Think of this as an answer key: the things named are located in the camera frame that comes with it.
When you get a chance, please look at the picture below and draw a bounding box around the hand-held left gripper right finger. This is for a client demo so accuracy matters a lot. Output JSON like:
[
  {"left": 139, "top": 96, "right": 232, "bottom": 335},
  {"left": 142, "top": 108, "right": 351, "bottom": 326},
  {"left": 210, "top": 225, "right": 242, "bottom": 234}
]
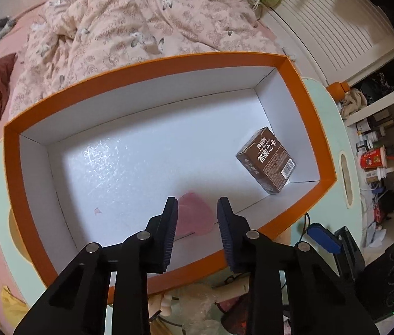
[{"left": 217, "top": 196, "right": 381, "bottom": 335}]

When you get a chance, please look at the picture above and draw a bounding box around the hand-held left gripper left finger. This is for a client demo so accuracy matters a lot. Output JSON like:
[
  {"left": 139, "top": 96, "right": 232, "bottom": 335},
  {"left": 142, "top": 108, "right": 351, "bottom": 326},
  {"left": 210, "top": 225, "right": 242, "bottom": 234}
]
[{"left": 13, "top": 196, "right": 179, "bottom": 335}]

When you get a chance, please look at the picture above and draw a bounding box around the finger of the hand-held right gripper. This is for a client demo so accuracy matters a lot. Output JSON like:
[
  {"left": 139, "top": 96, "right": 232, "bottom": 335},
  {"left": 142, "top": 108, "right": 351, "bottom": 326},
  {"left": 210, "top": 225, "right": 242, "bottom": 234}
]
[{"left": 305, "top": 223, "right": 366, "bottom": 284}]

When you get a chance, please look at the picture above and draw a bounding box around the pink pad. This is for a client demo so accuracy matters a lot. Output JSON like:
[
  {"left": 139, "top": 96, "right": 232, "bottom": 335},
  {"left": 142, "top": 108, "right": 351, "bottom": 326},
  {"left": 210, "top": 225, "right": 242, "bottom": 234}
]
[{"left": 176, "top": 191, "right": 216, "bottom": 238}]

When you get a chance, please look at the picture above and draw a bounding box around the dark red rock-like pouch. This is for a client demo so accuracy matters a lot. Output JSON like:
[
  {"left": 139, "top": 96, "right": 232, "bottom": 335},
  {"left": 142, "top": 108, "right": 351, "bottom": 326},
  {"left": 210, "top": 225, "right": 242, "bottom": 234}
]
[{"left": 221, "top": 293, "right": 253, "bottom": 335}]

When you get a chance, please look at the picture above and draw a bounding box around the brown card box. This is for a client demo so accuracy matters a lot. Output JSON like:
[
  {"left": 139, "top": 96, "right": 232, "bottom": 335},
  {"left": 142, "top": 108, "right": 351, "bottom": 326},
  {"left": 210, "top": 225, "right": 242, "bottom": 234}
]
[{"left": 235, "top": 126, "right": 297, "bottom": 195}]

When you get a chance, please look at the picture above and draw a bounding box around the orange cardboard box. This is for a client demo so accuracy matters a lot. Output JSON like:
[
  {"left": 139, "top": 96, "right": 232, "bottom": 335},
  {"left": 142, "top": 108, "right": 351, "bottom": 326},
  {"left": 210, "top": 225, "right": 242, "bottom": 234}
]
[{"left": 3, "top": 52, "right": 338, "bottom": 295}]

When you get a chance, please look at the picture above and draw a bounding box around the clear plastic wrap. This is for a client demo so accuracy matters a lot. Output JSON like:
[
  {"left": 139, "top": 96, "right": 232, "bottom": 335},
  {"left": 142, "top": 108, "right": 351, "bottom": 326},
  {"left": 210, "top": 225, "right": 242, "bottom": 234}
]
[{"left": 169, "top": 283, "right": 225, "bottom": 335}]

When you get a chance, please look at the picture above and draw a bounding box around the beige cloth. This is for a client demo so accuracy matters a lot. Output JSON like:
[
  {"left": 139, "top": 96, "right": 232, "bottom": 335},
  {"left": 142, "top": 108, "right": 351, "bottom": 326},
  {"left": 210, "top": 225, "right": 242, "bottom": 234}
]
[{"left": 340, "top": 89, "right": 368, "bottom": 119}]

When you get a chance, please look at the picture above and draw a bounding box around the orange bottle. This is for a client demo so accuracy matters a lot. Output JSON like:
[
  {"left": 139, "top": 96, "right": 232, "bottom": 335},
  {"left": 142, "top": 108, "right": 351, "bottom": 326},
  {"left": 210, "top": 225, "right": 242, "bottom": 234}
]
[{"left": 326, "top": 81, "right": 351, "bottom": 102}]

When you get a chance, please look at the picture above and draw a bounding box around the yellow plastic bag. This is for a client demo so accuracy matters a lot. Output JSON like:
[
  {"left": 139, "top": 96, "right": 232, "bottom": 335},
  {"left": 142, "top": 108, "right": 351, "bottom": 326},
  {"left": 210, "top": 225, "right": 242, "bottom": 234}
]
[{"left": 1, "top": 285, "right": 30, "bottom": 325}]

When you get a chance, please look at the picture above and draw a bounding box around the white slatted panel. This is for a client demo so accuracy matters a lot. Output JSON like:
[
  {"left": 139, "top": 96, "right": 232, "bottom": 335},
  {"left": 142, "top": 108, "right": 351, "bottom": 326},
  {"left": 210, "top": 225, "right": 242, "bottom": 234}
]
[{"left": 263, "top": 0, "right": 394, "bottom": 84}]

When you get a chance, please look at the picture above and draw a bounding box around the pink floral blanket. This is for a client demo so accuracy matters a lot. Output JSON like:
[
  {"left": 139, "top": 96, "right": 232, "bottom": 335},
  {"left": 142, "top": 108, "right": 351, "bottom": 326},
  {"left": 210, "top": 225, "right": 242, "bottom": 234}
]
[{"left": 9, "top": 0, "right": 288, "bottom": 119}]

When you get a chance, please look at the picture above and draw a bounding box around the mint green folding table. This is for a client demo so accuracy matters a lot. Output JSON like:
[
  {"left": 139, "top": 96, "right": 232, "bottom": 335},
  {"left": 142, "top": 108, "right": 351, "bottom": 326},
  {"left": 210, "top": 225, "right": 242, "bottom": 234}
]
[{"left": 0, "top": 0, "right": 89, "bottom": 322}]

